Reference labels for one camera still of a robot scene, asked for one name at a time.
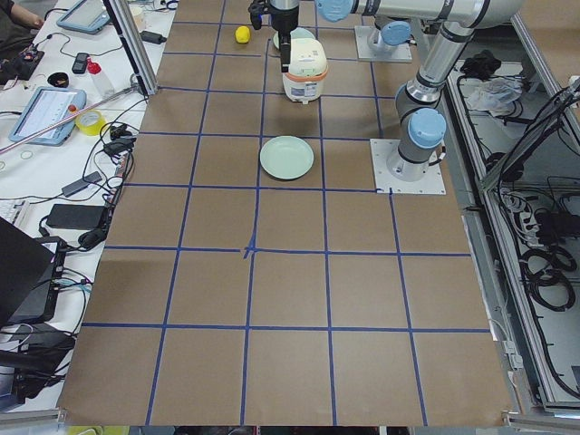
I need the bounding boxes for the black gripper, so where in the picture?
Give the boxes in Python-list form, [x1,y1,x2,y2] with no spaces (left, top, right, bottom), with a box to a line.
[270,0,299,73]

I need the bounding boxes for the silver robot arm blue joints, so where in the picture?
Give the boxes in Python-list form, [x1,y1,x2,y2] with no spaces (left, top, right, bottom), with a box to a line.
[316,0,523,164]

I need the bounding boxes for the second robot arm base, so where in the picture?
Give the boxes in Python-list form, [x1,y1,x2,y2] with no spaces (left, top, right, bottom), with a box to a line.
[368,20,411,53]

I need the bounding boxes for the light green plate behind cooker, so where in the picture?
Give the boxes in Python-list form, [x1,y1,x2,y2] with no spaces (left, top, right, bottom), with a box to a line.
[273,27,315,50]

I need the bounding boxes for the white rice cooker orange band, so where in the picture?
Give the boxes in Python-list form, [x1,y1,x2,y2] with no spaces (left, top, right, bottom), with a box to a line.
[282,38,328,104]

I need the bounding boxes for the yellow lemon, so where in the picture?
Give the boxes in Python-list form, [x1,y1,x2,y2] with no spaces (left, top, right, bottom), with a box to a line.
[235,25,251,44]

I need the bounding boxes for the light green plate front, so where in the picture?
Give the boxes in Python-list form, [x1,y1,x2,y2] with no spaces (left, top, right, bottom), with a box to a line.
[259,136,314,180]

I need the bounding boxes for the clear bottle red cap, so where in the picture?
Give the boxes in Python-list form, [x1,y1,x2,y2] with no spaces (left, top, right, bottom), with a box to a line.
[87,57,114,98]

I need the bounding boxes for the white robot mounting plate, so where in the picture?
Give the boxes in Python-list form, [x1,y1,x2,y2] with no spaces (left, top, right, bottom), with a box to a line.
[370,139,446,195]

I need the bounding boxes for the blue teach pendant far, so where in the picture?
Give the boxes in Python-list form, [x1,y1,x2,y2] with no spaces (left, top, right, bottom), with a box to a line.
[56,0,110,34]

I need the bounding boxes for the blue teach pendant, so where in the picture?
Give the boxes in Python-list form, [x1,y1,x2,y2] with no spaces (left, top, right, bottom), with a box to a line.
[56,0,110,34]
[8,86,86,146]

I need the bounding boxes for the black phone device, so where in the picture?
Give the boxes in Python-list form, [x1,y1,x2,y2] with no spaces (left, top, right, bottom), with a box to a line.
[72,53,89,74]

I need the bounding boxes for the yellow tape roll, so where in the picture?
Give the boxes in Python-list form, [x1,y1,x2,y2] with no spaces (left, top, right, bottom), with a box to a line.
[74,110,106,137]

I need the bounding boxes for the crumpled white cloth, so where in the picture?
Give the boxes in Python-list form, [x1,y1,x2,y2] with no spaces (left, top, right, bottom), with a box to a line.
[466,78,523,117]

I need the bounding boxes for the black round bowl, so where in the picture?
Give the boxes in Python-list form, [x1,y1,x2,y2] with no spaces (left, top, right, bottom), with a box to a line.
[47,72,69,88]

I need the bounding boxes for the blue teach pendant near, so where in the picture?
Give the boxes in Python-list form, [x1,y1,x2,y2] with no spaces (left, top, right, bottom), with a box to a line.
[8,86,86,146]

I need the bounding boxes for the black laptop computer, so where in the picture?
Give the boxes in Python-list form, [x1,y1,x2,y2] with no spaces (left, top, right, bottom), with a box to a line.
[1,219,65,326]

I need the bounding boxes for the aluminium frame post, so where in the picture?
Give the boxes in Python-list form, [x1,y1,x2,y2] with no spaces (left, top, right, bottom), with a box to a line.
[103,0,159,96]

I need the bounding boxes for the black cable bundle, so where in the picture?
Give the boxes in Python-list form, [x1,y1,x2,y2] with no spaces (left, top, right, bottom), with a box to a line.
[517,244,576,313]

